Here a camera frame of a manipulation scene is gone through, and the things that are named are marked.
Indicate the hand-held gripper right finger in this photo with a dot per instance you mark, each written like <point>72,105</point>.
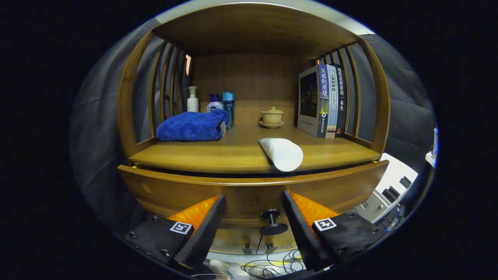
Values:
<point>305,235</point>

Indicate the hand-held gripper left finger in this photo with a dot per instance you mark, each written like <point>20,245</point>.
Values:
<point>200,235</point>

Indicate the wooden drawer with black knob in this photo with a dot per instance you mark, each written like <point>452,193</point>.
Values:
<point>241,190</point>

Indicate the white green cream tube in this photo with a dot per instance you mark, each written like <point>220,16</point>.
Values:
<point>284,153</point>

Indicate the wooden countertop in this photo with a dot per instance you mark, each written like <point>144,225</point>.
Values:
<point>218,153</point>

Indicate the white drawer unit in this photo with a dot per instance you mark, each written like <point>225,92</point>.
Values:
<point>393,167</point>

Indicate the brown wooden cabinet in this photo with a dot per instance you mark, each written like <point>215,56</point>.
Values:
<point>253,27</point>

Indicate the black electronic device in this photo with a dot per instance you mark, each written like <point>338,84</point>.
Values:
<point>393,221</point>

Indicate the folded blue towel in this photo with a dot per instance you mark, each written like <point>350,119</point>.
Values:
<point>190,126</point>

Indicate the beige lidded teacup with saucer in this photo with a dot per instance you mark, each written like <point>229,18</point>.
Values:
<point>272,116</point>

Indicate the white bottle with blue cap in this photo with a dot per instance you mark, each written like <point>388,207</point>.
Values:
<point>214,105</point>

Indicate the white pump bottle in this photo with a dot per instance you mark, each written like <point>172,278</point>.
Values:
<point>192,104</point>

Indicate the pale spine book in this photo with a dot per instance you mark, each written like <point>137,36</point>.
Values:
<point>332,105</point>

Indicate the blue cylinder bottle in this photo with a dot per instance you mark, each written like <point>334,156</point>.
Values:
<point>228,105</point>

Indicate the black spine book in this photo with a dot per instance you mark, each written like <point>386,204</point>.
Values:
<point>341,105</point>

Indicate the blue spine book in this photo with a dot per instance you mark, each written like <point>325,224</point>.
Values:
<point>323,101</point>

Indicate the white wall shelf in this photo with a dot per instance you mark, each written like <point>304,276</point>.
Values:
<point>430,158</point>

